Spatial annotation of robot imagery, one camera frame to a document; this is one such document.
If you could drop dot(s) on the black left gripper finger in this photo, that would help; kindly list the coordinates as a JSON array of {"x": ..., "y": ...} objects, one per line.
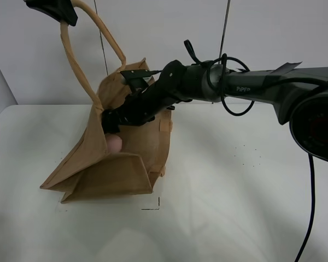
[{"x": 59, "y": 10}]

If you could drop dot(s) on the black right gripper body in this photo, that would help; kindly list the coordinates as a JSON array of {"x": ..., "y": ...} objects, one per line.
[{"x": 142, "y": 106}]

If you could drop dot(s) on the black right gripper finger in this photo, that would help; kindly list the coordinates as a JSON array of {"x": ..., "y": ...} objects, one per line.
[{"x": 111, "y": 120}]

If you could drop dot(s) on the pink peach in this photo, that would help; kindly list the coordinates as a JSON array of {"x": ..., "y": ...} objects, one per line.
[{"x": 114, "y": 143}]

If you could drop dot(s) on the brown linen tote bag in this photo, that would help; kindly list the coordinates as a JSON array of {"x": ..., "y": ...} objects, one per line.
[{"x": 89, "y": 171}]

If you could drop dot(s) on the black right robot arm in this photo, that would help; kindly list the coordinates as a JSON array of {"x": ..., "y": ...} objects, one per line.
[{"x": 299, "y": 96}]

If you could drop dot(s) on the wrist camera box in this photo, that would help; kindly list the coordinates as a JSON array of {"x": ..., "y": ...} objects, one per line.
[{"x": 138, "y": 79}]

